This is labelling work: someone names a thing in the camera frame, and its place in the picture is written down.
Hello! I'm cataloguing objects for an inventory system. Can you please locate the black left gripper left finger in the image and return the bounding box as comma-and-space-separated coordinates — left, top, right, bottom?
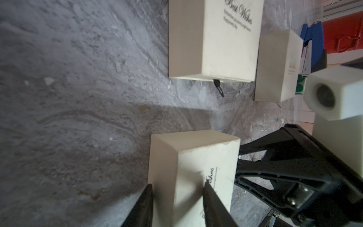
121, 184, 154, 227

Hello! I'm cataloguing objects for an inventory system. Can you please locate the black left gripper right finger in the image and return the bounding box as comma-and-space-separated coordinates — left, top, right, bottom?
203, 181, 237, 227

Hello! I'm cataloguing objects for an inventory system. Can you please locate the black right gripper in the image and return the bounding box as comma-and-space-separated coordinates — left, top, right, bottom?
234, 125, 363, 227

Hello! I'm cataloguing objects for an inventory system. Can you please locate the cream drawer jewelry box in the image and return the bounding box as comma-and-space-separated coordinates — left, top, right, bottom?
148, 130, 240, 227

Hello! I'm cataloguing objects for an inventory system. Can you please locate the cream small gift box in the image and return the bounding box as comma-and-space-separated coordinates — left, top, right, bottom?
254, 29, 303, 103

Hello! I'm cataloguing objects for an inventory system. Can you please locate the cream large gift box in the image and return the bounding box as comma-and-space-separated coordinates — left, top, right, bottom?
168, 0, 264, 82

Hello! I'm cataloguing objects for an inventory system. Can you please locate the red pencil cup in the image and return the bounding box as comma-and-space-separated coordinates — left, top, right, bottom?
322, 11, 363, 54

